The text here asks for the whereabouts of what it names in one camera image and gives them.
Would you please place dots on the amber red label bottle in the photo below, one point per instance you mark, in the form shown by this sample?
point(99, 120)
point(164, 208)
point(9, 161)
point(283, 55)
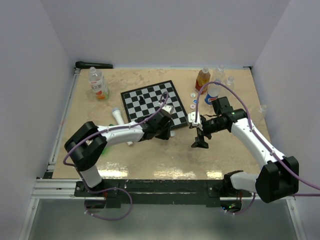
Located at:
point(202, 78)

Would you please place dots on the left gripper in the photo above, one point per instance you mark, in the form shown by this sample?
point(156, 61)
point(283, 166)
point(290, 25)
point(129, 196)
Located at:
point(167, 135)

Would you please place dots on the black chess piece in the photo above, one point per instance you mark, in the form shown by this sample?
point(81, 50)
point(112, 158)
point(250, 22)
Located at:
point(141, 100)

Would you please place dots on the clear bottle right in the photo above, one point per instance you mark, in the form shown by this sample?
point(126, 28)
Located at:
point(229, 82)

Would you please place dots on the orange label tea bottle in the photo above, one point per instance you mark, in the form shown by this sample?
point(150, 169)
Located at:
point(98, 83)

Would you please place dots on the Pepsi label clear bottle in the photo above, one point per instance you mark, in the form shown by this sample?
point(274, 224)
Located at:
point(213, 92)

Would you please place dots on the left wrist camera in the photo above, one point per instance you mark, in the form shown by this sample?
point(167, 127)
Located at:
point(167, 110)

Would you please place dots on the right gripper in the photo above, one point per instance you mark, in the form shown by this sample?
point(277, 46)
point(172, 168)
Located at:
point(200, 141)

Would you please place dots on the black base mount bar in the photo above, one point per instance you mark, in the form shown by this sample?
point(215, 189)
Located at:
point(117, 192)

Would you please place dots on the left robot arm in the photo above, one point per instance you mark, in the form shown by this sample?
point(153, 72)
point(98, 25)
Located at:
point(87, 144)

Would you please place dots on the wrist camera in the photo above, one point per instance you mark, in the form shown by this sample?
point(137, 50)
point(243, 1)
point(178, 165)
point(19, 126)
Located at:
point(167, 110)
point(194, 119)

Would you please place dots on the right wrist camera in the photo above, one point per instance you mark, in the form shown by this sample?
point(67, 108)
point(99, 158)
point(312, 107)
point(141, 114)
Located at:
point(194, 119)

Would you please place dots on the green plastic bottle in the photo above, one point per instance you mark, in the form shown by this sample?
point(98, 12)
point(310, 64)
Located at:
point(106, 150)

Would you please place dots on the white tube bottle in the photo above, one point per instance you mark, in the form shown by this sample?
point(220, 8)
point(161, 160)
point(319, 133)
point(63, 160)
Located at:
point(116, 113)

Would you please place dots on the clear crushed plastic bottle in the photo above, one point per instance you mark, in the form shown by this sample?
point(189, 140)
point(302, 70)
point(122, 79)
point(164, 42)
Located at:
point(261, 113)

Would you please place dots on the clear bottle back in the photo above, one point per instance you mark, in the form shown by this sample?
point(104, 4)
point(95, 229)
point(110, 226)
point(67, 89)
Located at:
point(220, 72)

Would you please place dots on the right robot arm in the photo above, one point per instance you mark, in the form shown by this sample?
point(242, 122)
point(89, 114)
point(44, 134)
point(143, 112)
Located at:
point(278, 173)

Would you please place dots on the black white chessboard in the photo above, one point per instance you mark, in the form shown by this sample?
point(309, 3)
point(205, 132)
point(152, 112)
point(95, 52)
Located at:
point(152, 94)

